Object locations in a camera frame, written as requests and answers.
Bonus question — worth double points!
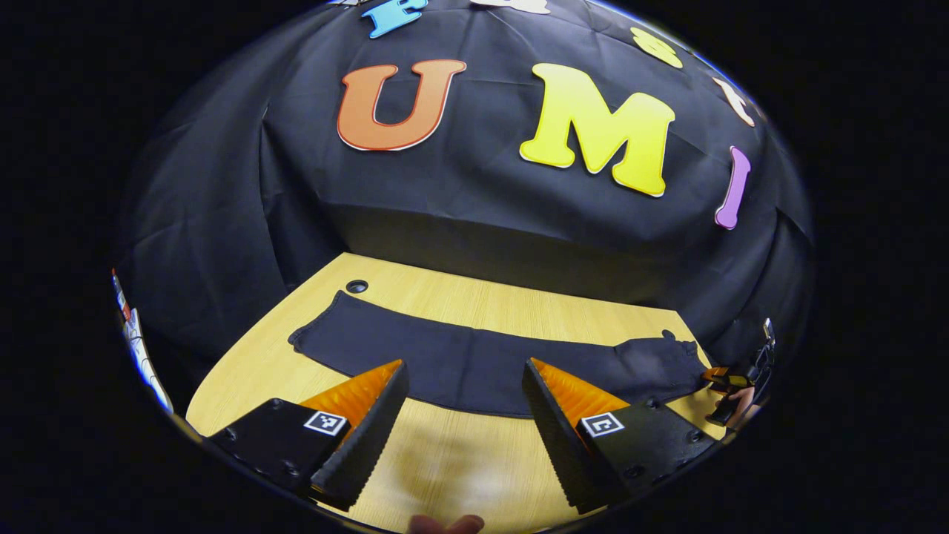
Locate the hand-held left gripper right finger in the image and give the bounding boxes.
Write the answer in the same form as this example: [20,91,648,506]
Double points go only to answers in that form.
[521,357,717,515]

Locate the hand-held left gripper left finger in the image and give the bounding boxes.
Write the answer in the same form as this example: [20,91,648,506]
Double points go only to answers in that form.
[210,360,411,513]

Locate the dark grey jeans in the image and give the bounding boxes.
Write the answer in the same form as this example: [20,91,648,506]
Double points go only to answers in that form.
[288,291,710,418]

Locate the black backdrop cloth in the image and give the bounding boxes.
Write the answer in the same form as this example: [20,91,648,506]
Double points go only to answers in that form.
[111,0,816,394]

